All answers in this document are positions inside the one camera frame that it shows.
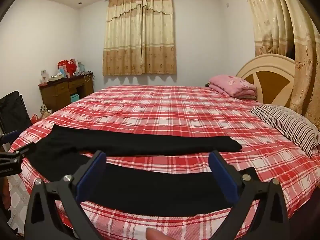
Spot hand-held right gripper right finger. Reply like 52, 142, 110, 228
208, 151, 292, 240

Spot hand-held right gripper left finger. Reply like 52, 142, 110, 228
24, 151, 107, 240

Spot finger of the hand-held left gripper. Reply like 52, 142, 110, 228
0, 142, 36, 163
0, 130, 18, 146

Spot black pants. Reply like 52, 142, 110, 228
26, 124, 258, 217

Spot person's right hand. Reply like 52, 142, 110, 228
146, 227, 171, 240

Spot black folding chair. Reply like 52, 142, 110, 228
0, 90, 32, 136

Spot patterned bag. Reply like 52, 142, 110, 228
40, 104, 52, 119

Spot brown wooden desk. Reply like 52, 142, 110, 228
38, 72, 94, 113

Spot striped pillow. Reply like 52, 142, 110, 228
250, 104, 320, 158

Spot bed with red plaid sheet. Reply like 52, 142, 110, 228
9, 85, 320, 240

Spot red gift bag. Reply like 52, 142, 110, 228
58, 59, 77, 77

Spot pink folded blanket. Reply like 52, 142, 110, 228
209, 74, 258, 100

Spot cream and brown headboard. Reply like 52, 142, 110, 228
235, 53, 297, 105

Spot beige floral window curtain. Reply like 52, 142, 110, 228
102, 0, 178, 76

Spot long beige floral curtain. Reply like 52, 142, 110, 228
240, 0, 320, 130

